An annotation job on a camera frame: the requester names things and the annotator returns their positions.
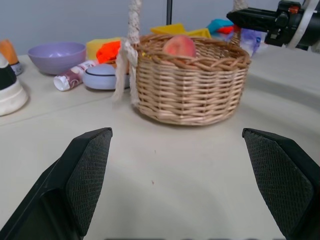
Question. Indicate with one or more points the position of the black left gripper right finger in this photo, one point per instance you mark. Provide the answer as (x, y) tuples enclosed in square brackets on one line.
[(282, 180)]

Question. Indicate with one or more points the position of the dark vertical pole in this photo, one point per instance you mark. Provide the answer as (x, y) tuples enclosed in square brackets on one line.
[(169, 12)]

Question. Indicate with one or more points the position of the translucent purple bag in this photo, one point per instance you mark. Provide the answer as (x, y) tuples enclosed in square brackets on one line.
[(248, 37)]

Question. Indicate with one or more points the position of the lavender round case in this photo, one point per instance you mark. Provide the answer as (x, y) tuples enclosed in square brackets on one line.
[(100, 76)]

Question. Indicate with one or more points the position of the blue and red toy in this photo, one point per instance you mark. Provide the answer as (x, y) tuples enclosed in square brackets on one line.
[(220, 25)]

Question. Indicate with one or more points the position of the yellow flat plastic piece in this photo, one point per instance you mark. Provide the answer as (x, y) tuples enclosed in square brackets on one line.
[(170, 28), (200, 33)]

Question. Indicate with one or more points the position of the orange-red cloth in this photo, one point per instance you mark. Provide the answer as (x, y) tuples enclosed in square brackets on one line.
[(107, 51)]

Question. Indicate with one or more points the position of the white and black shoe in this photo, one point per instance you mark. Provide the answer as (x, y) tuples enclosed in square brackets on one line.
[(10, 92)]

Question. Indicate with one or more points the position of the yellow sponge block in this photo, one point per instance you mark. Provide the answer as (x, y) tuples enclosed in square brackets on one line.
[(93, 47)]

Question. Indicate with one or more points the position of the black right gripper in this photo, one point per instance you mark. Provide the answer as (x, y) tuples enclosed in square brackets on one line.
[(283, 22)]

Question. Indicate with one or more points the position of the orange bottle with label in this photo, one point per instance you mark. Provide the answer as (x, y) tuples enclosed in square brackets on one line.
[(10, 53)]

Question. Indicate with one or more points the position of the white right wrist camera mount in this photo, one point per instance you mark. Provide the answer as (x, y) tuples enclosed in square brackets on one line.
[(303, 23)]

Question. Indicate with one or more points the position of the white and maroon tube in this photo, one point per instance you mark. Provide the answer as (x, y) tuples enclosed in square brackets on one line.
[(72, 76)]

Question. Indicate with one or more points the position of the purple plastic bowl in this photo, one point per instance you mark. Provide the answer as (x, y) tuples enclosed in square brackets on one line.
[(57, 58)]

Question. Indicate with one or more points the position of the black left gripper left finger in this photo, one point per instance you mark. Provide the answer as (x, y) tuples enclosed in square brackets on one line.
[(75, 185)]

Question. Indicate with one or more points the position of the pink peach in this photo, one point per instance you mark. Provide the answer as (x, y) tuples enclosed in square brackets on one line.
[(178, 47)]

